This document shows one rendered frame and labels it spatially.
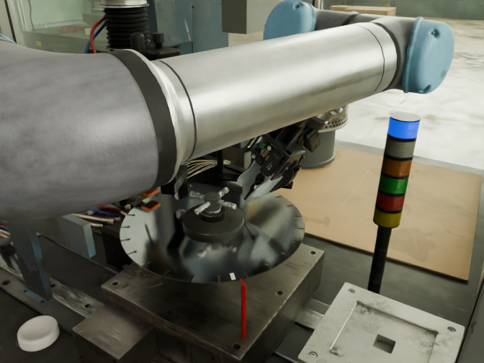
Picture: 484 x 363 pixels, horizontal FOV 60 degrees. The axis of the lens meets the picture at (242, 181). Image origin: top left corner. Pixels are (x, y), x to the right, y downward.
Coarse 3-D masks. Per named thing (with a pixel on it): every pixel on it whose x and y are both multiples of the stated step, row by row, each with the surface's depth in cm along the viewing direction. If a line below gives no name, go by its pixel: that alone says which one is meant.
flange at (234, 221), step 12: (192, 216) 76; (204, 216) 74; (216, 216) 74; (228, 216) 76; (240, 216) 77; (192, 228) 73; (204, 228) 73; (216, 228) 73; (228, 228) 73; (240, 228) 74
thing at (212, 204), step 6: (192, 192) 76; (210, 192) 75; (216, 192) 75; (222, 192) 76; (198, 198) 76; (204, 198) 74; (210, 198) 74; (216, 198) 74; (204, 204) 73; (210, 204) 74; (216, 204) 74; (222, 204) 73; (228, 204) 73; (234, 204) 73; (198, 210) 71; (210, 210) 74; (216, 210) 74
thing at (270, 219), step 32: (160, 192) 87; (128, 224) 76; (160, 224) 76; (256, 224) 76; (288, 224) 76; (160, 256) 68; (192, 256) 68; (224, 256) 68; (256, 256) 68; (288, 256) 68
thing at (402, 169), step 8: (384, 160) 68; (392, 160) 66; (400, 160) 66; (408, 160) 66; (384, 168) 68; (392, 168) 67; (400, 168) 66; (408, 168) 67; (392, 176) 67; (400, 176) 67
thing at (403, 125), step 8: (400, 112) 67; (408, 112) 67; (392, 120) 65; (400, 120) 63; (408, 120) 63; (416, 120) 63; (392, 128) 65; (400, 128) 64; (408, 128) 63; (416, 128) 64; (392, 136) 65; (400, 136) 64; (408, 136) 64; (416, 136) 65
